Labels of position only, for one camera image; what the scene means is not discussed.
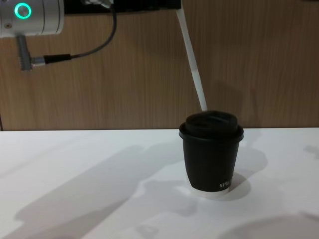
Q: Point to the white straw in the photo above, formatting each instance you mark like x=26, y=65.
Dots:
x=192, y=54

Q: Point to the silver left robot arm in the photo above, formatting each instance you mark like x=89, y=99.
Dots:
x=42, y=17

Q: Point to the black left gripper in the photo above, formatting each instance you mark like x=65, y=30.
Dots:
x=144, y=5

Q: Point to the black plastic cup lid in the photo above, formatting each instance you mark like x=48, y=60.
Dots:
x=211, y=127

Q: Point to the black paper cup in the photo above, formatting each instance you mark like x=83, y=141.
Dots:
x=209, y=166

